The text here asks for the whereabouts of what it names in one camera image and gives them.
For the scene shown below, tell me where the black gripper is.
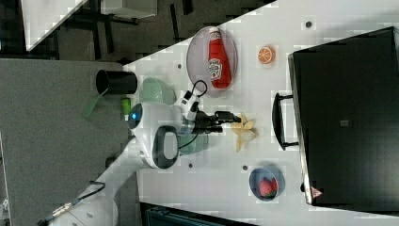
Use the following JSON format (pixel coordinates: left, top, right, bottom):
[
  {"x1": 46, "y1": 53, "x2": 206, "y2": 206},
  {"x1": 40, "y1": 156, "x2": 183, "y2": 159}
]
[{"x1": 193, "y1": 111, "x2": 241, "y2": 134}]

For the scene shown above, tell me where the yellow peeled plush banana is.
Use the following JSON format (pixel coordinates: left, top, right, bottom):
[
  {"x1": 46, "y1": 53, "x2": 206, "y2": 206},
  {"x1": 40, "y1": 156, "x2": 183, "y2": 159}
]
[{"x1": 231, "y1": 113, "x2": 257, "y2": 153}]

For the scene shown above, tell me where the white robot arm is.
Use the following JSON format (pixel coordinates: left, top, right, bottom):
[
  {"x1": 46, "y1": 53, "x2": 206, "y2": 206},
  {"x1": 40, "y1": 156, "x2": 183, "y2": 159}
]
[{"x1": 38, "y1": 101, "x2": 241, "y2": 226}]

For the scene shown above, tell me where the green mug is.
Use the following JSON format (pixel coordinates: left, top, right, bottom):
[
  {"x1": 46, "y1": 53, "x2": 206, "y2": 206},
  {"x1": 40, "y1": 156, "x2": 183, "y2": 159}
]
[{"x1": 179, "y1": 134, "x2": 209, "y2": 155}]

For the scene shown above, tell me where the red plush ketchup bottle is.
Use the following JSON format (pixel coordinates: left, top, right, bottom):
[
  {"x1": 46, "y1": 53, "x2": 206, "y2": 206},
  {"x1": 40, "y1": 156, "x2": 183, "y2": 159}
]
[{"x1": 208, "y1": 27, "x2": 231, "y2": 89}]

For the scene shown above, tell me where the blue bowl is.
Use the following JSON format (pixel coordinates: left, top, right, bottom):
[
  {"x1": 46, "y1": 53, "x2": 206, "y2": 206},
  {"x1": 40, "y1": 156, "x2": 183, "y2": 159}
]
[{"x1": 248, "y1": 165, "x2": 285, "y2": 202}]

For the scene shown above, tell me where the green perforated colander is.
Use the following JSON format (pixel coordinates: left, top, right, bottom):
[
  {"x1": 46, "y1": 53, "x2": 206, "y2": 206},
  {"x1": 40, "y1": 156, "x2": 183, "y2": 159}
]
[{"x1": 138, "y1": 77, "x2": 176, "y2": 105}]

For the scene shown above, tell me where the grey round plate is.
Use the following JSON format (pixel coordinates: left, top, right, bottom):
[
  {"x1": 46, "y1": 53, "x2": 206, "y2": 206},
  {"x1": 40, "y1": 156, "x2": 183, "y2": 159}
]
[{"x1": 186, "y1": 26, "x2": 237, "y2": 97}]

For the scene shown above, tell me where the red plush strawberry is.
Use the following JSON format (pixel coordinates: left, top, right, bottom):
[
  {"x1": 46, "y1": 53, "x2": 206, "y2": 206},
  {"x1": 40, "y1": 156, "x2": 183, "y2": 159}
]
[{"x1": 259, "y1": 178, "x2": 278, "y2": 199}]

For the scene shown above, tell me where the orange slice toy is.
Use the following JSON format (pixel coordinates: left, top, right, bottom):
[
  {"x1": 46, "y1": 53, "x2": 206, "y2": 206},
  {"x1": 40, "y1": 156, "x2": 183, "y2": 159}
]
[{"x1": 258, "y1": 45, "x2": 276, "y2": 64}]

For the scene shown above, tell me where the black cylindrical cup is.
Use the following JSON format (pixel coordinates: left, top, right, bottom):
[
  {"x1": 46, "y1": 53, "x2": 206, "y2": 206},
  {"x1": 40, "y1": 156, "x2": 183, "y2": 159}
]
[{"x1": 95, "y1": 70, "x2": 137, "y2": 94}]

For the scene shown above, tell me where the green plastic spatula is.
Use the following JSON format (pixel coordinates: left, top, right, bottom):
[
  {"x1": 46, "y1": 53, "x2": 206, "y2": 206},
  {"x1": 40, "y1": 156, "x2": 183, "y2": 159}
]
[{"x1": 82, "y1": 89, "x2": 108, "y2": 119}]

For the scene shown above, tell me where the black toaster oven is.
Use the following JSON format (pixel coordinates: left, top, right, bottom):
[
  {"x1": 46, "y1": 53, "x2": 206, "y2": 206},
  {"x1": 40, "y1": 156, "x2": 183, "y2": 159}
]
[{"x1": 288, "y1": 27, "x2": 399, "y2": 215}]

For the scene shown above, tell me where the black camera cable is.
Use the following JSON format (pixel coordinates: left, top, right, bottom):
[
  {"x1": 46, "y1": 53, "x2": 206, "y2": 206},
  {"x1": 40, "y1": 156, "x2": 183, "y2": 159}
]
[{"x1": 190, "y1": 79, "x2": 209, "y2": 98}]

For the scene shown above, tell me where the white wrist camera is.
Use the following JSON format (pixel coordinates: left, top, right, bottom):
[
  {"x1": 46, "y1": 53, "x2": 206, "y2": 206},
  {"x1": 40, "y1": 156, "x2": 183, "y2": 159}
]
[{"x1": 175, "y1": 90, "x2": 200, "y2": 121}]

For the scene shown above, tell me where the black oven door handle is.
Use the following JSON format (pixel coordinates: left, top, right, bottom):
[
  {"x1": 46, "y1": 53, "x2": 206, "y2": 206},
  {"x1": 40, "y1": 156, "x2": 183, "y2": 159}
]
[{"x1": 272, "y1": 93, "x2": 299, "y2": 151}]

